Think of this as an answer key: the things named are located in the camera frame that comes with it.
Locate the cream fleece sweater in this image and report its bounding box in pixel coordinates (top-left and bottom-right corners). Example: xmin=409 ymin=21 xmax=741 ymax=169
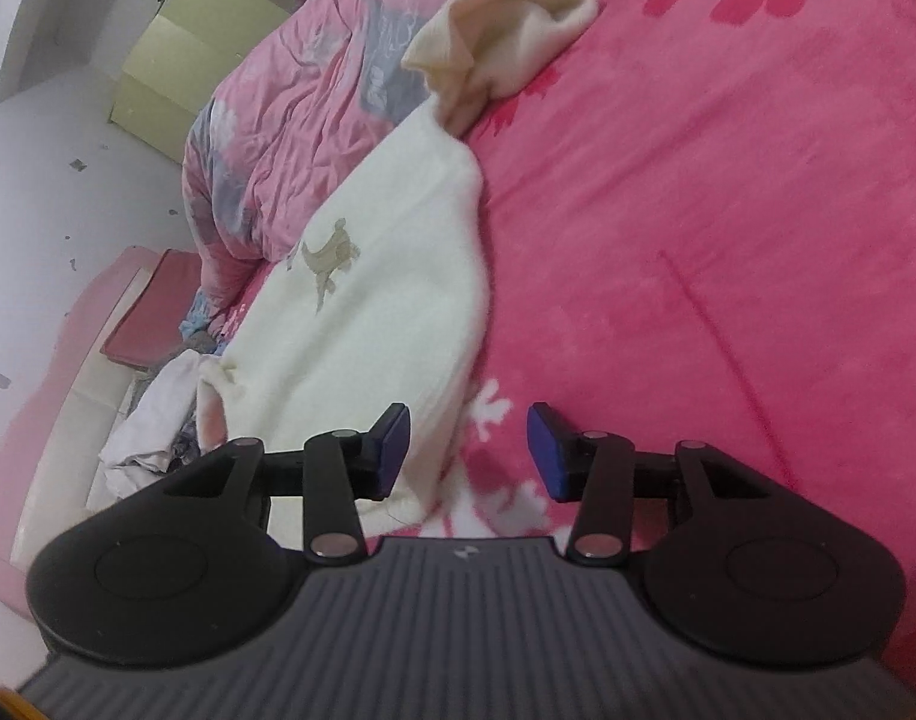
xmin=197 ymin=0 xmax=598 ymax=536

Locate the pile of white clothes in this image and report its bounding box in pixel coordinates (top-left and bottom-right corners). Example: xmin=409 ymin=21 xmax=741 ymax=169
xmin=98 ymin=330 xmax=217 ymax=499

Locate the dark red cushion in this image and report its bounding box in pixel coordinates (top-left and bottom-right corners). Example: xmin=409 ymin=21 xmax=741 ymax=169
xmin=101 ymin=249 xmax=201 ymax=369

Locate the pink floral bed blanket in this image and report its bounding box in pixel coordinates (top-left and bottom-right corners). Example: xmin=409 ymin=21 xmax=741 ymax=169
xmin=223 ymin=0 xmax=916 ymax=699

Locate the pink white bed headboard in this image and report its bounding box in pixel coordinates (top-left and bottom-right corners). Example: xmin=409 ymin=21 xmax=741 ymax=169
xmin=0 ymin=245 xmax=160 ymax=617

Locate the pink grey floral duvet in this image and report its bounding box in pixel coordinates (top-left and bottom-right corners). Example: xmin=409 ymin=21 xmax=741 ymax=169
xmin=181 ymin=0 xmax=447 ymax=323

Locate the yellow-green wardrobe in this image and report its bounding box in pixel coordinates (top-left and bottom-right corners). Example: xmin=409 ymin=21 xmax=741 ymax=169
xmin=110 ymin=0 xmax=294 ymax=163

